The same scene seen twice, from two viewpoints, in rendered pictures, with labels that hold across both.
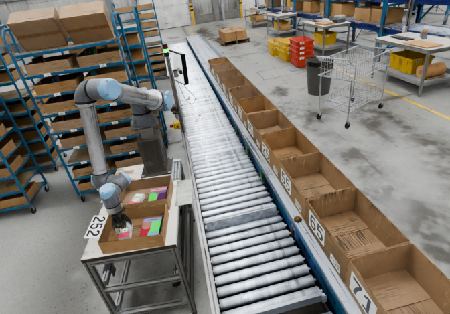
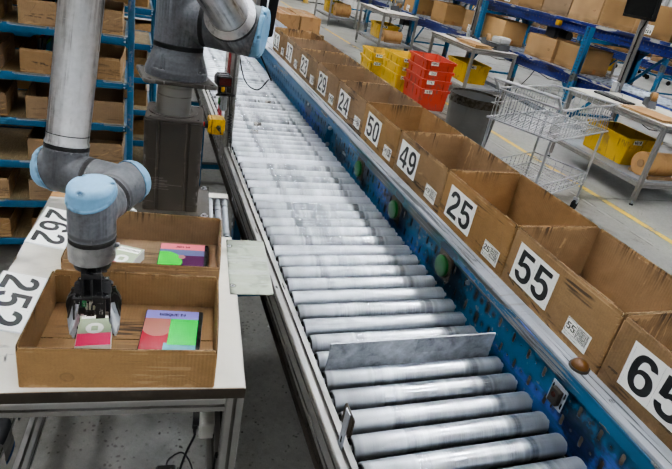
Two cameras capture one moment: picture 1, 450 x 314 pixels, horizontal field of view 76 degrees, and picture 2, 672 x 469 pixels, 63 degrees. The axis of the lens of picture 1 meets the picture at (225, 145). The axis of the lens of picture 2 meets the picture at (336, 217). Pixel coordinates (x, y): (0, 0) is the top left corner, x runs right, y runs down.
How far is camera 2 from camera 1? 0.76 m
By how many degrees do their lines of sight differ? 14
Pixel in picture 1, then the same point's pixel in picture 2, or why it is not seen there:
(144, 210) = (153, 287)
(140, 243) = (149, 369)
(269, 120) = (441, 156)
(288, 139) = (497, 198)
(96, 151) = (77, 76)
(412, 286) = not seen: outside the picture
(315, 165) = (578, 256)
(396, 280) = not seen: outside the picture
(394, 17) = (595, 63)
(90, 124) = not seen: outside the picture
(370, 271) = not seen: outside the picture
